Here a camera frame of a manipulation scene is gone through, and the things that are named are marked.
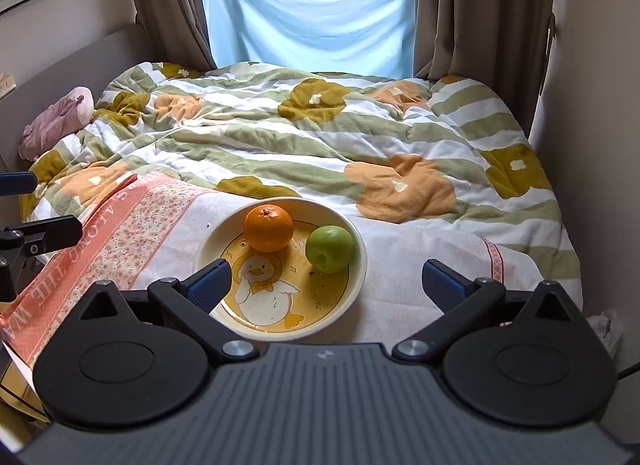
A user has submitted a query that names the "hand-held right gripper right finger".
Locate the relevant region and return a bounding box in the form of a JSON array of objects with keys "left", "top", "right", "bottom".
[{"left": 392, "top": 259, "right": 586, "bottom": 365}]

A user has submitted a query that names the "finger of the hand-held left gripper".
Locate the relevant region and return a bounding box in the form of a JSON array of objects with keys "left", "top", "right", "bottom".
[
  {"left": 0, "top": 215, "right": 84, "bottom": 259},
  {"left": 0, "top": 172, "right": 39, "bottom": 196}
]

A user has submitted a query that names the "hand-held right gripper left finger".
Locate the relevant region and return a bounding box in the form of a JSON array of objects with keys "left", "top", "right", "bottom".
[{"left": 75, "top": 259, "right": 260, "bottom": 365}]

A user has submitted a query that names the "duck print bowl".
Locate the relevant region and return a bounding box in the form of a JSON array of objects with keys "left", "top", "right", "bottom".
[{"left": 192, "top": 198, "right": 368, "bottom": 343}]

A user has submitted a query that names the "pink plush toy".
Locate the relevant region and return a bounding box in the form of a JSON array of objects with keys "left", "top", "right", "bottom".
[{"left": 18, "top": 86, "right": 96, "bottom": 162}]

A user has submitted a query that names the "large orange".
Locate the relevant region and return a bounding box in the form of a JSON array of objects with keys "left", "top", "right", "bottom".
[{"left": 244, "top": 204, "right": 295, "bottom": 253}]

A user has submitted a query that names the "pink bordered white cloth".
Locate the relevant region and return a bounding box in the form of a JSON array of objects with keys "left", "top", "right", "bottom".
[{"left": 0, "top": 170, "right": 583, "bottom": 370}]

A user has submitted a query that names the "green apple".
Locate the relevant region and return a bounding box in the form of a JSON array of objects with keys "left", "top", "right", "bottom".
[{"left": 305, "top": 225, "right": 355, "bottom": 274}]

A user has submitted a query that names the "grey bed headboard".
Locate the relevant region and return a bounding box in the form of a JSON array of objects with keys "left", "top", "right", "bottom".
[{"left": 0, "top": 22, "right": 156, "bottom": 173}]

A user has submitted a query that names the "floral striped blanket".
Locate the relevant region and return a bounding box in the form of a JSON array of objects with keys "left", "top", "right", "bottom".
[{"left": 20, "top": 61, "right": 583, "bottom": 311}]

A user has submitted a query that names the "crumpled grey plastic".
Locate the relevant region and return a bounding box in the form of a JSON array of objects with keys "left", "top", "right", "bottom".
[{"left": 587, "top": 309, "right": 624, "bottom": 357}]

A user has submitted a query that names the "brown curtain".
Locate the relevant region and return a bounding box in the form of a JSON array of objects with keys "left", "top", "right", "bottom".
[
  {"left": 124, "top": 0, "right": 217, "bottom": 71},
  {"left": 412, "top": 0, "right": 557, "bottom": 136}
]

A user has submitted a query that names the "light blue window cloth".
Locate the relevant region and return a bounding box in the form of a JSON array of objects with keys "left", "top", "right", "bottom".
[{"left": 200, "top": 0, "right": 417, "bottom": 80}]

